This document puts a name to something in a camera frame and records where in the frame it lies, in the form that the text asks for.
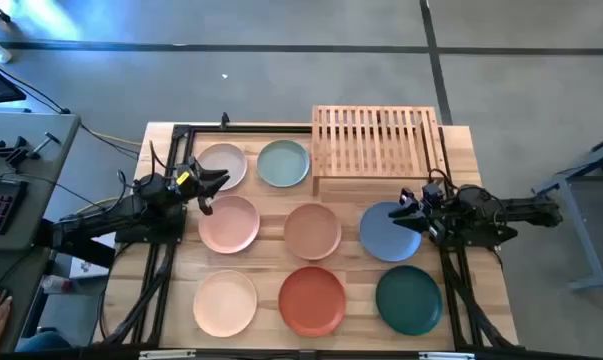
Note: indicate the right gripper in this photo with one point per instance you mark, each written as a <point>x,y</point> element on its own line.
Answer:
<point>436,215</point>

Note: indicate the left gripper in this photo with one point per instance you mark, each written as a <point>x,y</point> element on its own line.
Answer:
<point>183,186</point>

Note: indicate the beige grey plate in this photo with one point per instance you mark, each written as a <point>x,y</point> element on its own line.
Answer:
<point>233,155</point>

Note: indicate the blue bowl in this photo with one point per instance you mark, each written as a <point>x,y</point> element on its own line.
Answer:
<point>386,240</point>

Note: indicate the pink plate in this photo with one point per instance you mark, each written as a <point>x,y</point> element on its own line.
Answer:
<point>229,227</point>

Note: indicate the pale teal plate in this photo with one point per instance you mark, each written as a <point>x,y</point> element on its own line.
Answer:
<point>283,163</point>

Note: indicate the dark green plate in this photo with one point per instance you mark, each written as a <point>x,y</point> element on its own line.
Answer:
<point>408,300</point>

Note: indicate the terracotta tan plate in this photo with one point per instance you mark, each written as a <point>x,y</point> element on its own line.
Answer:
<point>312,231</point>

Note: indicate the cream peach plate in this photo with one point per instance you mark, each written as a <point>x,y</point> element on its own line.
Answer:
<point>224,303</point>

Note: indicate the orange red plate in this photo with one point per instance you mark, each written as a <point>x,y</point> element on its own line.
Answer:
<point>311,301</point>

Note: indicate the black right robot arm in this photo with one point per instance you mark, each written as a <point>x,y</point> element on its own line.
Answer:
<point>526,210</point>

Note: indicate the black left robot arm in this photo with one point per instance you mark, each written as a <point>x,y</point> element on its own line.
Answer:
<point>131,207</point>

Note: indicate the wooden slatted shelf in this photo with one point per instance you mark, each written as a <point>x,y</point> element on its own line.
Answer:
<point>368,175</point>

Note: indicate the black clamp knob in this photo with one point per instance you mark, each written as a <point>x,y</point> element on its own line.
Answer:
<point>225,121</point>

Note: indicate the black flat bar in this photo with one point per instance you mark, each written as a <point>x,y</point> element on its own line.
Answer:
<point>81,252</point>

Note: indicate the white booklet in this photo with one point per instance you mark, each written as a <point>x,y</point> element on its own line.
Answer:
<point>88,267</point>

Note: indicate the grey side desk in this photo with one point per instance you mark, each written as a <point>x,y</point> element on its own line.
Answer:
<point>41,190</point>

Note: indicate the clear plastic bottle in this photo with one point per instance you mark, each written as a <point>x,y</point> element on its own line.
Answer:
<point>56,285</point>

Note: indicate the black clamp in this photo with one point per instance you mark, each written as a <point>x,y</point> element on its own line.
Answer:
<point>13,152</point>

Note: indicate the black backlit keyboard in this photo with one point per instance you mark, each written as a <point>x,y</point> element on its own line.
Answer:
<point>1,205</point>

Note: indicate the person's leg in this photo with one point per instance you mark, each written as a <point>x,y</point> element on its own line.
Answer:
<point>43,342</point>

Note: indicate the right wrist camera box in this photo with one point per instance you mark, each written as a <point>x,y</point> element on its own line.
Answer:
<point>407,198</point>

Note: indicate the black aluminium frame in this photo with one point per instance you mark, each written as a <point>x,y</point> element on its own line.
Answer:
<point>251,129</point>

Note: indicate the silver metal bracket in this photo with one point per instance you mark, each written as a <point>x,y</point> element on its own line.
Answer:
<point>446,356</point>
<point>166,355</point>

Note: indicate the blue grey table frame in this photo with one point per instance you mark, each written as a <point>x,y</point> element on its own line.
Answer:
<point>577,220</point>

